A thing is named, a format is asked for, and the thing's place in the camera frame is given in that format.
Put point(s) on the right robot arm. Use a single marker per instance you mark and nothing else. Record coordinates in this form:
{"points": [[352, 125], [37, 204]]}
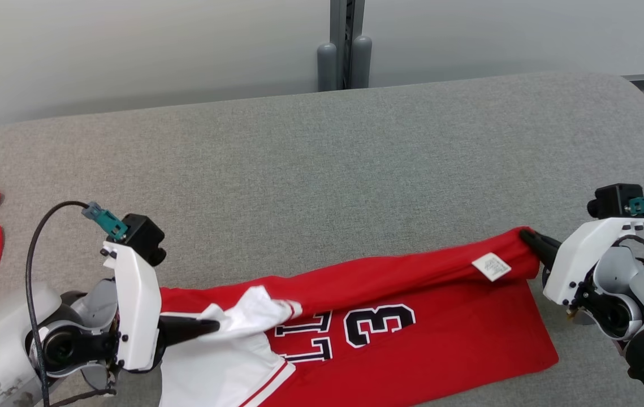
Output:
{"points": [[627, 294]]}

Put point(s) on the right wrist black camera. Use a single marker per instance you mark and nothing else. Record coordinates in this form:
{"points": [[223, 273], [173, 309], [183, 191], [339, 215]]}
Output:
{"points": [[610, 200]]}

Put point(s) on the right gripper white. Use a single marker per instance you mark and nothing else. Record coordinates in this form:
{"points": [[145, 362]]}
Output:
{"points": [[582, 254]]}

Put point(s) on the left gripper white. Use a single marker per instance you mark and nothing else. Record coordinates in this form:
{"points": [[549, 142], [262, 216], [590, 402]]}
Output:
{"points": [[138, 311]]}

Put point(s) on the grey partition post with feet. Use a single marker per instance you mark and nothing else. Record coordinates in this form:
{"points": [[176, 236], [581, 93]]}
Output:
{"points": [[344, 51]]}

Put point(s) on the red basketball jersey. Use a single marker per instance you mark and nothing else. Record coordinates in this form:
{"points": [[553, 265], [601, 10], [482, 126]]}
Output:
{"points": [[457, 339]]}

